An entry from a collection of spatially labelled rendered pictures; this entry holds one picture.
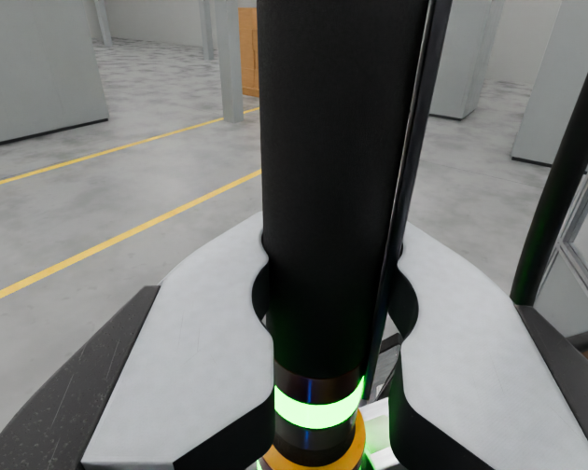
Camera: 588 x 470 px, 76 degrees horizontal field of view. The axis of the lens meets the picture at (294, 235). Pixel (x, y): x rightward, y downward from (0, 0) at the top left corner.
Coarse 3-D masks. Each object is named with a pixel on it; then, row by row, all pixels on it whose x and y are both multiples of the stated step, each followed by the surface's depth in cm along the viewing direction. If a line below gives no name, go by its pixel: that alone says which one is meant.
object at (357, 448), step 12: (360, 420) 15; (360, 432) 15; (360, 444) 14; (264, 456) 14; (276, 456) 14; (348, 456) 14; (360, 456) 14; (276, 468) 13; (288, 468) 13; (300, 468) 13; (312, 468) 13; (324, 468) 13; (336, 468) 13; (348, 468) 14
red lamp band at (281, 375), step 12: (276, 372) 12; (288, 372) 11; (348, 372) 11; (360, 372) 12; (276, 384) 12; (288, 384) 11; (300, 384) 11; (312, 384) 11; (324, 384) 11; (336, 384) 11; (348, 384) 11; (300, 396) 11; (312, 396) 11; (324, 396) 11; (336, 396) 11
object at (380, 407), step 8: (384, 400) 19; (360, 408) 18; (368, 408) 18; (376, 408) 18; (384, 408) 18; (368, 416) 18; (376, 416) 18; (368, 456) 17; (376, 456) 17; (384, 456) 17; (392, 456) 17; (368, 464) 17; (376, 464) 16; (384, 464) 16; (392, 464) 16; (400, 464) 16
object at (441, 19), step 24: (432, 0) 7; (432, 24) 7; (432, 48) 7; (432, 72) 7; (432, 96) 7; (408, 144) 8; (408, 168) 8; (408, 192) 8; (384, 264) 10; (384, 288) 10; (384, 312) 10
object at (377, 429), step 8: (384, 416) 18; (368, 424) 18; (376, 424) 18; (384, 424) 18; (368, 432) 17; (376, 432) 17; (384, 432) 17; (368, 440) 17; (376, 440) 17; (384, 440) 17; (368, 448) 17; (376, 448) 17; (384, 448) 17
